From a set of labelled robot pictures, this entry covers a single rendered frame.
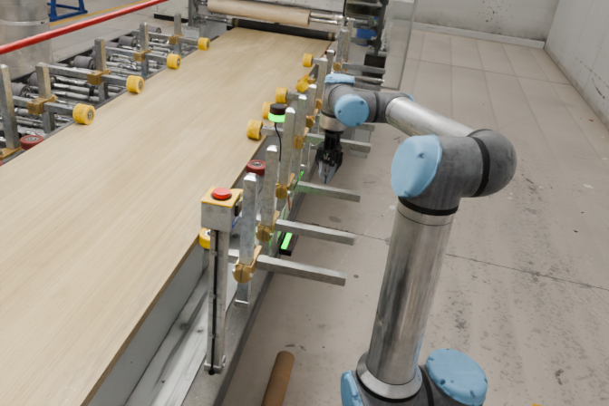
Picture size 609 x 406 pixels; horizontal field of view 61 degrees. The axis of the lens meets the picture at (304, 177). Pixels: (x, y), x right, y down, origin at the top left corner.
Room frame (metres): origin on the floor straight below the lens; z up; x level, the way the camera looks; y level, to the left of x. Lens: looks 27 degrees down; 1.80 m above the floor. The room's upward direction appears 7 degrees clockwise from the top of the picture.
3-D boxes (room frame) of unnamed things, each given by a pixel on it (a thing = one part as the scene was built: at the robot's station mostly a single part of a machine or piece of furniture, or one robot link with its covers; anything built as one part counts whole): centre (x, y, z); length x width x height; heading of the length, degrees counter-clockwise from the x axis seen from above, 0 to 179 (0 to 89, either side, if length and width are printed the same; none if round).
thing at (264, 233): (1.52, 0.11, 0.82); 0.13 x 0.06 x 0.05; 172
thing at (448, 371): (0.91, -0.41, 0.79); 0.17 x 0.15 x 0.18; 105
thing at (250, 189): (1.25, 0.14, 0.91); 0.03 x 0.03 x 0.48; 82
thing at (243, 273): (1.27, 0.14, 0.84); 0.13 x 0.06 x 0.05; 172
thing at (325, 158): (1.55, -0.07, 1.13); 0.09 x 0.08 x 0.12; 174
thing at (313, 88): (2.24, 0.01, 0.87); 0.03 x 0.03 x 0.48; 82
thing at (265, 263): (1.28, 0.06, 0.83); 0.43 x 0.03 x 0.04; 82
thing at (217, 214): (0.99, 0.18, 1.18); 0.07 x 0.07 x 0.08; 82
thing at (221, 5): (4.15, 0.30, 1.05); 1.43 x 0.12 x 0.12; 82
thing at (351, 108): (1.45, -0.11, 1.30); 0.12 x 0.12 x 0.09; 15
